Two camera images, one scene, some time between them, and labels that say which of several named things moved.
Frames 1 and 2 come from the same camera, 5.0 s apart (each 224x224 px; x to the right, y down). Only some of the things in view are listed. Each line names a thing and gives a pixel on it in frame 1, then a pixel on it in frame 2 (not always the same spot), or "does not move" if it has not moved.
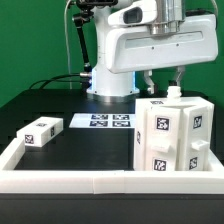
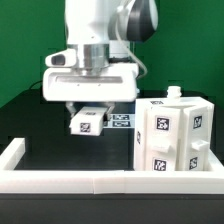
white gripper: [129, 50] -> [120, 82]
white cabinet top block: [38, 132] -> [88, 120]
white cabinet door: [163, 126] does not move
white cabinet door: [196, 131] does not move
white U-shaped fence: [106, 182] does not move
